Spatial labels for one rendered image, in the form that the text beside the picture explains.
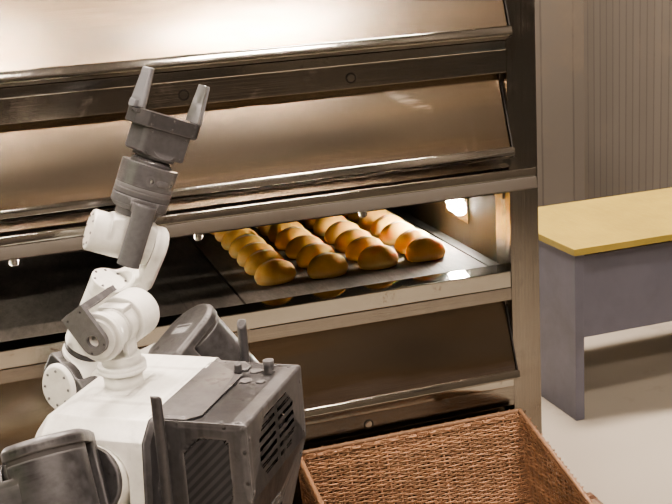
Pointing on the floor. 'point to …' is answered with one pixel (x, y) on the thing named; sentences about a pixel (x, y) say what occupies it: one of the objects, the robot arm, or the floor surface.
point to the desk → (599, 280)
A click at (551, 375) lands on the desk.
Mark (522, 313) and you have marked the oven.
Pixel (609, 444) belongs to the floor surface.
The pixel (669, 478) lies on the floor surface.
